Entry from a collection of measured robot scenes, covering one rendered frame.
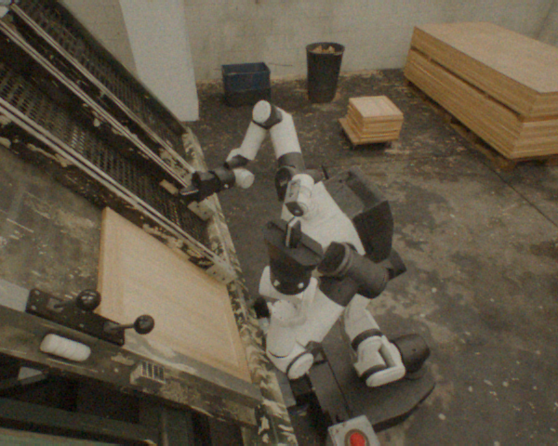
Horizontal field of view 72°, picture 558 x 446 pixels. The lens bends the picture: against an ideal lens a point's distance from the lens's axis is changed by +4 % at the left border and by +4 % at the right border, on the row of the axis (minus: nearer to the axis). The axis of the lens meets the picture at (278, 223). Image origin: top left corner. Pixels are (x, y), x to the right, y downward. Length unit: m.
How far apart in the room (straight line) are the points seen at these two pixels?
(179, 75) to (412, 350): 3.84
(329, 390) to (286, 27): 5.16
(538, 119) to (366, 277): 3.49
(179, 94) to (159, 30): 0.69
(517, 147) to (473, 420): 2.71
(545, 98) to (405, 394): 2.94
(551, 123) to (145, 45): 4.10
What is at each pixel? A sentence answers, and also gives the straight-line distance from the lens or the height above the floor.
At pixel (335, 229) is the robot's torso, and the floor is 1.36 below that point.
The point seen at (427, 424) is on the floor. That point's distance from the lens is 2.32.
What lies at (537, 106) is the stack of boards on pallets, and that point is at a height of 0.66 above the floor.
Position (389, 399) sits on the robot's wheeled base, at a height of 0.17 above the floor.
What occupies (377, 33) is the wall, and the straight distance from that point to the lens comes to 6.60.
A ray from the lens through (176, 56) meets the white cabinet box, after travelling 4.72.
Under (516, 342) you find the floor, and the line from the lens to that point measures 2.81.
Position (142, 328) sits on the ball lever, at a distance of 0.76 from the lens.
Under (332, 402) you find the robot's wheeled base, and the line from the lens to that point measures 2.04.
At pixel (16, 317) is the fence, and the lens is 0.79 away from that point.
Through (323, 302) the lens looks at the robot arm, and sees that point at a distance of 0.99.
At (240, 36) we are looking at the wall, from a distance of 6.11.
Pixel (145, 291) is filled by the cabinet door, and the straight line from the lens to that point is 1.08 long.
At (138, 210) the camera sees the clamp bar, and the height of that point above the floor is 1.33.
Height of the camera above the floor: 2.04
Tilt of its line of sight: 40 degrees down
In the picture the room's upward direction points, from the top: straight up
